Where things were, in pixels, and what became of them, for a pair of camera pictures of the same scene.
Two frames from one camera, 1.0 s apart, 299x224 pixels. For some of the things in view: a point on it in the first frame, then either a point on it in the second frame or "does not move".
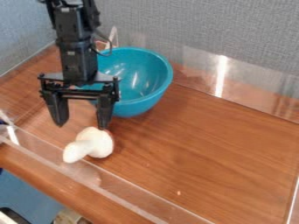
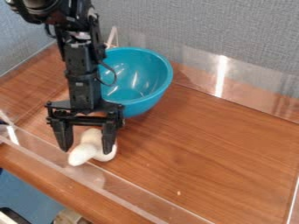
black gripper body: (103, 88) to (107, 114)
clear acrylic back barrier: (256, 86) does not move
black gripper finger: (105, 112) to (109, 136)
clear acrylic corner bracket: (103, 45) does not move
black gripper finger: (59, 108) to (63, 129)
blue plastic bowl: (145, 76) does not move
